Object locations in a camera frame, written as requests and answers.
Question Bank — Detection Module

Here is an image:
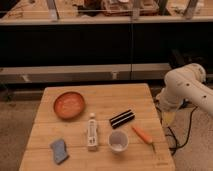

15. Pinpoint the translucent yellowish pusher gripper finger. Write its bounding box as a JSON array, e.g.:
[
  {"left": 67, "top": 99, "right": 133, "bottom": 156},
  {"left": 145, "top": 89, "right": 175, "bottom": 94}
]
[{"left": 162, "top": 112, "right": 175, "bottom": 126}]

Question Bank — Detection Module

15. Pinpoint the orange ceramic bowl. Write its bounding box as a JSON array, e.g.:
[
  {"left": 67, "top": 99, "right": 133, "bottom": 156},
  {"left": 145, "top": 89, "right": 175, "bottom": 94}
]
[{"left": 53, "top": 91, "right": 85, "bottom": 119}]

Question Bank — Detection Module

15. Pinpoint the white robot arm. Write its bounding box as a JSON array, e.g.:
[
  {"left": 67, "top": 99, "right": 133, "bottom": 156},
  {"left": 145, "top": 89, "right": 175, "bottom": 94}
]
[{"left": 156, "top": 63, "right": 213, "bottom": 127}]

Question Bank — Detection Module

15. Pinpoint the orange carrot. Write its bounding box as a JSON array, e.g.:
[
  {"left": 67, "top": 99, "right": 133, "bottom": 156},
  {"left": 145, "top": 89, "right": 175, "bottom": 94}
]
[{"left": 132, "top": 125, "right": 155, "bottom": 151}]

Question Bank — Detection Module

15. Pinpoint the black striped block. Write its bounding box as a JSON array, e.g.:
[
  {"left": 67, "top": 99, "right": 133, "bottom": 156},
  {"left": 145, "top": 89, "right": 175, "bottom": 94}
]
[{"left": 109, "top": 110, "right": 135, "bottom": 129}]

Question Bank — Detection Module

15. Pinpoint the black box on right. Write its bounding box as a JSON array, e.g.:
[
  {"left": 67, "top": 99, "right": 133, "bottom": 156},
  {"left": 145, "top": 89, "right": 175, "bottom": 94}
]
[{"left": 168, "top": 49, "right": 213, "bottom": 74}]

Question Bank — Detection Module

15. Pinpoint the white plastic bottle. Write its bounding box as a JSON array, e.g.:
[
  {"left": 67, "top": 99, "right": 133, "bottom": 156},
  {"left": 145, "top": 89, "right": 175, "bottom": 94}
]
[{"left": 87, "top": 113, "right": 98, "bottom": 151}]

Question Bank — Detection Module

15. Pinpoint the black power cable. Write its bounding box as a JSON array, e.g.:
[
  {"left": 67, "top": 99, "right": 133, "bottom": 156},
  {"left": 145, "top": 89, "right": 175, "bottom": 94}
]
[{"left": 153, "top": 94, "right": 199, "bottom": 156}]

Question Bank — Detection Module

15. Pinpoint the metal frame rail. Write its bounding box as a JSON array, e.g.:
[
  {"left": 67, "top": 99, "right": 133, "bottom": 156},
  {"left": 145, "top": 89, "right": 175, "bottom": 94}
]
[{"left": 0, "top": 63, "right": 213, "bottom": 84}]

